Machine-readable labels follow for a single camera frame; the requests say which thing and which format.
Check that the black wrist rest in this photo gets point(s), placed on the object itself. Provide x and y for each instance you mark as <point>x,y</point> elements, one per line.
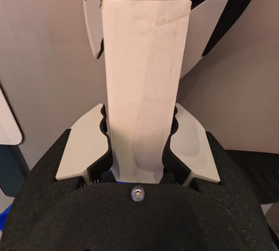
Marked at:
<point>257,174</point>

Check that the blue plastic bin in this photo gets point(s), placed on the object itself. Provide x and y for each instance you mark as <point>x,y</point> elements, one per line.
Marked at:
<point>4,216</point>

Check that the dark flat pad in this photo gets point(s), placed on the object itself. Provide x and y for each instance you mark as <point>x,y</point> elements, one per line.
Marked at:
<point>11,168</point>

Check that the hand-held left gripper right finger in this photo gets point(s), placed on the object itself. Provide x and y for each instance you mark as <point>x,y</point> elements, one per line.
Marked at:
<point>191,146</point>

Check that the white stand base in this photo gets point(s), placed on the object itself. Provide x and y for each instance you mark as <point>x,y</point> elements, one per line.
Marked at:
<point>8,120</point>

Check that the white cardboard box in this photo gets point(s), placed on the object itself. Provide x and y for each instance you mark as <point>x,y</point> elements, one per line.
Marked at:
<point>143,70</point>

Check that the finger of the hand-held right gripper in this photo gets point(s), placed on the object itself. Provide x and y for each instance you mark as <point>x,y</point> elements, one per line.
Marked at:
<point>93,26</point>
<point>202,26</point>

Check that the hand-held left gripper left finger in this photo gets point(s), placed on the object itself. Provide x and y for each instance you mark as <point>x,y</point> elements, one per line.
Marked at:
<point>82,146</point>

